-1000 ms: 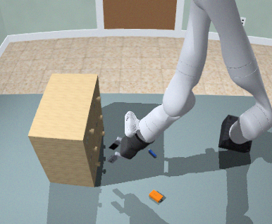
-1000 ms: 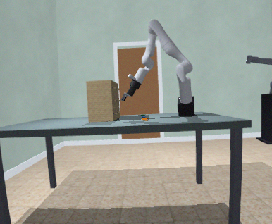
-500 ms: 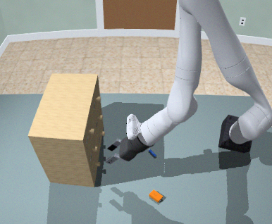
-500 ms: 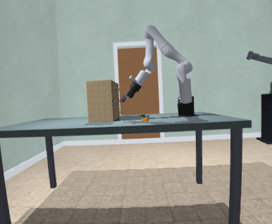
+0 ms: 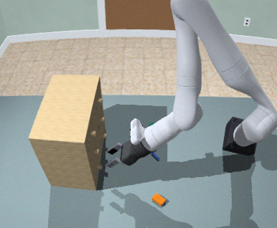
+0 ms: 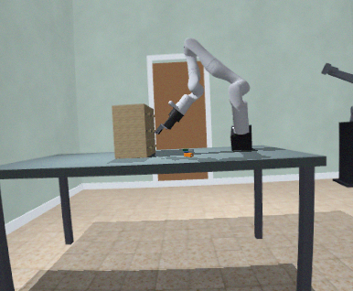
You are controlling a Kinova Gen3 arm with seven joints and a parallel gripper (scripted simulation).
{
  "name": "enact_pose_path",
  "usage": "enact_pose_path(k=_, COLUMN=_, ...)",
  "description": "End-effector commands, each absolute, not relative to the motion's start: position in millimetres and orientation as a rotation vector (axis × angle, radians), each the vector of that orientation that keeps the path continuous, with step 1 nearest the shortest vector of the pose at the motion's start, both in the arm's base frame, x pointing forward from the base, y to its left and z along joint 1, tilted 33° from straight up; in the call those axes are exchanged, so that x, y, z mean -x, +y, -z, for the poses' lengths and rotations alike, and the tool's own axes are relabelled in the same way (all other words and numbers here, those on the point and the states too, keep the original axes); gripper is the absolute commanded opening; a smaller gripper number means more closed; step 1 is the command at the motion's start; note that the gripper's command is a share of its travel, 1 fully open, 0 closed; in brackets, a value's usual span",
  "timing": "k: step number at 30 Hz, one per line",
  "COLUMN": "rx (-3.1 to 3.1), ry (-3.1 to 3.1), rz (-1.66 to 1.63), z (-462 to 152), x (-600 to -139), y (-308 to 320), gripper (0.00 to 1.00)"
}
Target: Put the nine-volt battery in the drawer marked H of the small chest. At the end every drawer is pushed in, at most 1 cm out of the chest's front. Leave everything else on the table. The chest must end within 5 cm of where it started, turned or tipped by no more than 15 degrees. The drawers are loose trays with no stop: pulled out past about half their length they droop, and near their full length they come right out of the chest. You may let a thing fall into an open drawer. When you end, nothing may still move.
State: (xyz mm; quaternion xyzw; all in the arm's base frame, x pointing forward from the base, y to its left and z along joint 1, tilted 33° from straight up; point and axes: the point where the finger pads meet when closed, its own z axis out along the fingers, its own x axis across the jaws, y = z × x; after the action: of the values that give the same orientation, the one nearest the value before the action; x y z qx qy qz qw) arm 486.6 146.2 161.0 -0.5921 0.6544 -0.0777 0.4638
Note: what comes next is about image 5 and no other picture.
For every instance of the orange rectangular block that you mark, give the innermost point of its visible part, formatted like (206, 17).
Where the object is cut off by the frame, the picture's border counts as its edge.
(158, 199)

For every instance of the wooden drawer front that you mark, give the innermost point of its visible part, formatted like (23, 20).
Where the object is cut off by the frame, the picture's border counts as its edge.
(97, 101)
(90, 134)
(101, 137)
(93, 153)
(100, 119)
(96, 169)

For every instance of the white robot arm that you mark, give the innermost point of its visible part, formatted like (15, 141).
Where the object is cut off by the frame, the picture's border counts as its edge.
(231, 65)

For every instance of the light wooden chest of drawers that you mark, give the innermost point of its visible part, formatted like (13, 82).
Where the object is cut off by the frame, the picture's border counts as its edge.
(60, 128)

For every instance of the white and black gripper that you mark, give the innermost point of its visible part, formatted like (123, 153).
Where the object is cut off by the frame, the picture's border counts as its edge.
(129, 152)

